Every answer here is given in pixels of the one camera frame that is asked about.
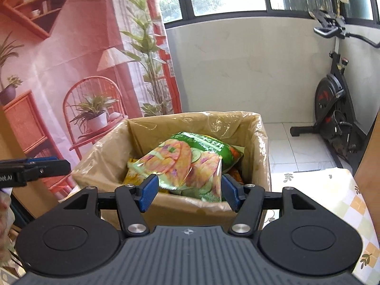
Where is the brown cardboard box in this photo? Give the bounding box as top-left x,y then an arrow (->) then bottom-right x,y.
71,110 -> 272,231

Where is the yellow snack bag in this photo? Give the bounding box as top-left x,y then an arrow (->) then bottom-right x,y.
123,166 -> 173,195

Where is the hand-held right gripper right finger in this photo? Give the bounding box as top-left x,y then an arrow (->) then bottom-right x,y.
221,174 -> 321,236

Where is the wooden board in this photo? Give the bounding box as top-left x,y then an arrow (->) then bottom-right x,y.
353,119 -> 380,214

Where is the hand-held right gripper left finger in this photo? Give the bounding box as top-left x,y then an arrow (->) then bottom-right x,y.
59,174 -> 159,236

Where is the orange snack bag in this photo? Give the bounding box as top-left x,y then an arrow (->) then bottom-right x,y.
229,166 -> 245,185

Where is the checkered tablecloth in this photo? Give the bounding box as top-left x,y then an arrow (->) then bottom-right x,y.
261,168 -> 380,284

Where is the green snack bag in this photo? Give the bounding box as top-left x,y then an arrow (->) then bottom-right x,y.
127,131 -> 244,202

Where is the printed wall cloth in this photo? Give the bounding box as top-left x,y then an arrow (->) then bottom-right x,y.
0,0 -> 183,214

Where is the black exercise bike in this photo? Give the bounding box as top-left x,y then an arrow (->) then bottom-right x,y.
290,8 -> 380,170

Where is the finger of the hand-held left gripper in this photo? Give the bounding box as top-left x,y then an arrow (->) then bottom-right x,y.
18,159 -> 71,182
0,156 -> 59,167

